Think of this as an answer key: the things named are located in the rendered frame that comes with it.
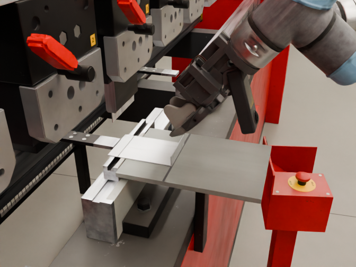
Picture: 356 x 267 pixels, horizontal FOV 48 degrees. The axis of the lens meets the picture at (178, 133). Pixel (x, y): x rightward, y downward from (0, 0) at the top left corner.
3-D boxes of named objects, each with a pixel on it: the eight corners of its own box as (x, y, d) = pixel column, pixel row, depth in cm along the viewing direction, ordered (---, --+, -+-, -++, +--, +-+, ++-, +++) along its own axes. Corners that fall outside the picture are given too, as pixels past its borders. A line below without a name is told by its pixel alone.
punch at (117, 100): (117, 123, 72) (113, 73, 67) (107, 122, 72) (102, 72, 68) (138, 101, 80) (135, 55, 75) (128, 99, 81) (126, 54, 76)
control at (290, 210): (325, 232, 107) (338, 177, 98) (265, 229, 108) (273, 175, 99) (309, 187, 124) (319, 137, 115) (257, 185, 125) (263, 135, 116)
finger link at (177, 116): (152, 118, 75) (183, 87, 70) (175, 139, 76) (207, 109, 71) (147, 125, 72) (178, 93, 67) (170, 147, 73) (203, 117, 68)
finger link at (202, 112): (185, 117, 73) (216, 87, 68) (192, 123, 73) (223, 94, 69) (177, 128, 69) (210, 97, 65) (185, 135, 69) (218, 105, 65)
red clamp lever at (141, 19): (135, -7, 53) (156, 26, 62) (107, -9, 54) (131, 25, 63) (133, 5, 53) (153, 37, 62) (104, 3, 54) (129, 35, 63)
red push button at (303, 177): (310, 190, 104) (312, 179, 103) (295, 189, 105) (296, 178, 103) (307, 181, 108) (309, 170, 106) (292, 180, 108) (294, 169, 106)
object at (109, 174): (118, 181, 75) (117, 168, 73) (104, 178, 76) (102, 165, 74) (154, 132, 92) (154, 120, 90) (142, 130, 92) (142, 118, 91)
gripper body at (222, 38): (181, 72, 73) (227, 25, 67) (215, 104, 74) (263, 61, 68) (169, 88, 67) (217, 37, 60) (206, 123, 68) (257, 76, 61)
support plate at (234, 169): (260, 204, 66) (261, 199, 65) (115, 177, 73) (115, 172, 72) (271, 149, 81) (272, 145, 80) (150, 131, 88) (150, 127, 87)
